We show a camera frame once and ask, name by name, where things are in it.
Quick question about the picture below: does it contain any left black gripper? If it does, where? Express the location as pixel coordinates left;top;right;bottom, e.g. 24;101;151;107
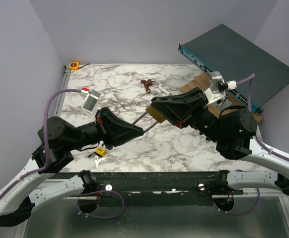
68;106;146;151

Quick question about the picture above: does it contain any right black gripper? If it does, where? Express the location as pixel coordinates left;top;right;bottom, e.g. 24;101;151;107
144;91;219;144

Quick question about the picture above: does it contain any small brass long-shackle padlock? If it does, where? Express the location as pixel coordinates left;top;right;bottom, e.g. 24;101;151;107
132;106;166;133

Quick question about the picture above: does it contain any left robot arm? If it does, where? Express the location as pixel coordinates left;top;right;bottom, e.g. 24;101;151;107
0;107;144;227

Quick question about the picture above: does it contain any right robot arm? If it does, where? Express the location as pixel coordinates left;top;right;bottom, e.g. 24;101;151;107
146;88;289;196

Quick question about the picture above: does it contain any yellow padlock with keys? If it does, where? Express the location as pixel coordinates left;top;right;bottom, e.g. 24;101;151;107
87;146;107;168

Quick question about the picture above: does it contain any white faucet tap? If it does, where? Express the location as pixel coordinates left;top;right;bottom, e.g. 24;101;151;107
153;84;172;96

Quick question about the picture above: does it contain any brown faucet tap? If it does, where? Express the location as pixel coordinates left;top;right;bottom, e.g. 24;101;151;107
141;79;155;94

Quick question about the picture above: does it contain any orange tape measure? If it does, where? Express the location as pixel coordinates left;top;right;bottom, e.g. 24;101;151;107
69;61;90;71

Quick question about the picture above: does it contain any metal switch stand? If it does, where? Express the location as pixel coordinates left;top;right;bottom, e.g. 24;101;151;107
212;97;232;111

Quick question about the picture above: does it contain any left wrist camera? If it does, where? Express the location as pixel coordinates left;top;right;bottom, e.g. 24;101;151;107
80;87;101;121

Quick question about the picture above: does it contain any teal network switch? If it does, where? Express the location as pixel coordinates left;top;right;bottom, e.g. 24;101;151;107
178;24;289;115

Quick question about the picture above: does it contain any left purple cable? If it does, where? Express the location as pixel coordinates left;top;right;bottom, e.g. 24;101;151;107
0;88;126;224

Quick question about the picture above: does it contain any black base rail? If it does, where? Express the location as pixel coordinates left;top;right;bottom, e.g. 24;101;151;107
45;171;284;207

